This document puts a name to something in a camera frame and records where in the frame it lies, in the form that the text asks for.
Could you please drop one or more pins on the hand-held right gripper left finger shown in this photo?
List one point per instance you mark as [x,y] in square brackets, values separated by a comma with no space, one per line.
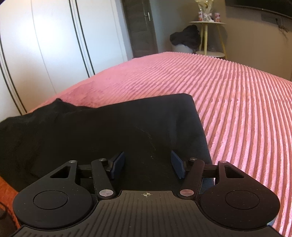
[118,164]

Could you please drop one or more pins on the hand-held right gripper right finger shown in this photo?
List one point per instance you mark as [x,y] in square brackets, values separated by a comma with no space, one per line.
[178,163]

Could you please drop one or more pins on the black pants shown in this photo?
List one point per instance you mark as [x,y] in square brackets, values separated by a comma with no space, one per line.
[136,118]

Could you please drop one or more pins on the pink ribbed blanket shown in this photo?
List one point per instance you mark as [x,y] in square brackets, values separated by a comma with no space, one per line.
[228,91]

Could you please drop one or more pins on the round side table gold legs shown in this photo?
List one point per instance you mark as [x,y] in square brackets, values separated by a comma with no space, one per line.
[209,54]

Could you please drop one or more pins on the white laundry basket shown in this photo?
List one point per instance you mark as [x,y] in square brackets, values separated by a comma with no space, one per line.
[182,48]

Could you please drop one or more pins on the black cloth heap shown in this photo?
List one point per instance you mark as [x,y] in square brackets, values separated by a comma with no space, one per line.
[186,37]

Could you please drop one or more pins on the grey door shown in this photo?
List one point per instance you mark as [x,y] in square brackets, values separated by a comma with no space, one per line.
[141,34]

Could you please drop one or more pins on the white wardrobe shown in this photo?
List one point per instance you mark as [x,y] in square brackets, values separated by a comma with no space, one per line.
[45,45]

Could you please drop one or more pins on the pink white can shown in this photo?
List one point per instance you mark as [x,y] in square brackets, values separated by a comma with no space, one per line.
[218,17]
[200,17]

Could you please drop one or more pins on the white flower bouquet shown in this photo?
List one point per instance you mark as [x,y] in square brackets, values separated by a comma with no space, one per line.
[205,9]

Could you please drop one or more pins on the black wall television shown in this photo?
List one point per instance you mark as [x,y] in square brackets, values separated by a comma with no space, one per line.
[262,4]

